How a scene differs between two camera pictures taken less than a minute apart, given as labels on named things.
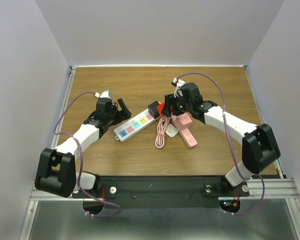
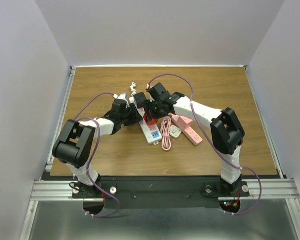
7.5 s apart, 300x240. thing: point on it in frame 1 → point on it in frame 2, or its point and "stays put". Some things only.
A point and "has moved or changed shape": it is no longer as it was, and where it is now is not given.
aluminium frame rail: (277, 189) stays put
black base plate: (165, 192) stays put
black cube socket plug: (153, 110) has moved or changed shape
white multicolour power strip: (135, 126) → (151, 132)
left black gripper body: (114, 117) → (129, 118)
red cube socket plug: (160, 107) has moved or changed shape
